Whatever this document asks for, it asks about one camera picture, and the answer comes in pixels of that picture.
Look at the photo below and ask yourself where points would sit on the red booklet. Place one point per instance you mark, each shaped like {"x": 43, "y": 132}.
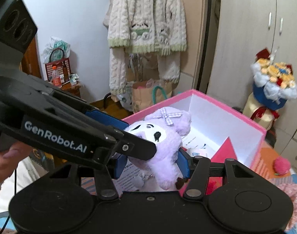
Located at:
{"x": 215, "y": 182}

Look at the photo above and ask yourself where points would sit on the white plush toy brown ears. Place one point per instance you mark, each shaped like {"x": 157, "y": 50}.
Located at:
{"x": 150, "y": 187}

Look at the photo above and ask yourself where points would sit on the orange drink bottle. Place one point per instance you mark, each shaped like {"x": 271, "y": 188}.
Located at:
{"x": 56, "y": 79}

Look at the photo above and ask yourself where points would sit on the white paper sheets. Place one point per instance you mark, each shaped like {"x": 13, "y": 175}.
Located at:
{"x": 194, "y": 141}

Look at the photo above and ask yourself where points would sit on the person's left hand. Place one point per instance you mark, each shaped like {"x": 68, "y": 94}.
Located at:
{"x": 2, "y": 163}

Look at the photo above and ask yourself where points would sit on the cream knit pants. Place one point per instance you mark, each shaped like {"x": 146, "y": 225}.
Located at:
{"x": 116, "y": 73}

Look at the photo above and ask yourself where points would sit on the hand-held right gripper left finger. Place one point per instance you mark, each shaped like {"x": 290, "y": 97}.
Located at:
{"x": 119, "y": 167}

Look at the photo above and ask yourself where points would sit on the pink cardboard box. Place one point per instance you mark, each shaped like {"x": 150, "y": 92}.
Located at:
{"x": 259, "y": 148}

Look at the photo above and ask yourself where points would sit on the purple plush toy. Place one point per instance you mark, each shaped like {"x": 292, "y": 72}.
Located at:
{"x": 163, "y": 151}

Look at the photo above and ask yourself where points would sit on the wrapped flower bouquet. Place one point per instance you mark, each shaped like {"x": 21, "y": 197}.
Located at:
{"x": 272, "y": 95}

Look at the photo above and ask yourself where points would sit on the brown wooden door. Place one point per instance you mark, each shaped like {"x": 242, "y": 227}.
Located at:
{"x": 36, "y": 61}

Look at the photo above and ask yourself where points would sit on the white green plastic bag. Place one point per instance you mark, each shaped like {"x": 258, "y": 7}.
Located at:
{"x": 58, "y": 45}

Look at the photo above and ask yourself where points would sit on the red folded card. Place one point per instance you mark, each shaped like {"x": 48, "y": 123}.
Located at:
{"x": 226, "y": 151}

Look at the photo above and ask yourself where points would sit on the pink strawberry plush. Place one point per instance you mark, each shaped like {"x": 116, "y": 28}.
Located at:
{"x": 281, "y": 165}

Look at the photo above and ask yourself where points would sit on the white paper leaflet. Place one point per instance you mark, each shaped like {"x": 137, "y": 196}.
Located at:
{"x": 129, "y": 178}

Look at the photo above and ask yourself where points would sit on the cream wardrobe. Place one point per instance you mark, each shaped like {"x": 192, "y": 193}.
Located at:
{"x": 248, "y": 29}

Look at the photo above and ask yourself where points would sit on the brown paper bag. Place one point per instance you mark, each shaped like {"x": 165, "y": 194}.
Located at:
{"x": 141, "y": 97}

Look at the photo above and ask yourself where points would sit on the cream knit cardigan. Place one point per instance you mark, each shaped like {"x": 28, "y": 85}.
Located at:
{"x": 143, "y": 17}

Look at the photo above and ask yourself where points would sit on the wooden nightstand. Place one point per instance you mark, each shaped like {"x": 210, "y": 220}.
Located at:
{"x": 74, "y": 90}

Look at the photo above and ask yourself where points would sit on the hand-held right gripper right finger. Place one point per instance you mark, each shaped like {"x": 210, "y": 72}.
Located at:
{"x": 183, "y": 164}

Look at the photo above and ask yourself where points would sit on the pink floral cloth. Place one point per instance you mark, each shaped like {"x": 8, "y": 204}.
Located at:
{"x": 294, "y": 195}

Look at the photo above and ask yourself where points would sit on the orange patterned bed sheet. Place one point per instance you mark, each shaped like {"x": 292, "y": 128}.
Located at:
{"x": 266, "y": 163}

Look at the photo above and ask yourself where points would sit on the red checked basket bag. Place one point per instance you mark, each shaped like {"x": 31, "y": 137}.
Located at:
{"x": 49, "y": 70}

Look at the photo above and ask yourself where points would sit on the green white packets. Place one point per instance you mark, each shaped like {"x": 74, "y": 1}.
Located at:
{"x": 73, "y": 78}

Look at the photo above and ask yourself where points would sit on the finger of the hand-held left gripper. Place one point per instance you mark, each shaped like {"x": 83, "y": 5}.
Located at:
{"x": 107, "y": 120}
{"x": 138, "y": 148}

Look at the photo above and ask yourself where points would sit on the beige printed bag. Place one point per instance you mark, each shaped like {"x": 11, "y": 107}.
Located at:
{"x": 143, "y": 65}

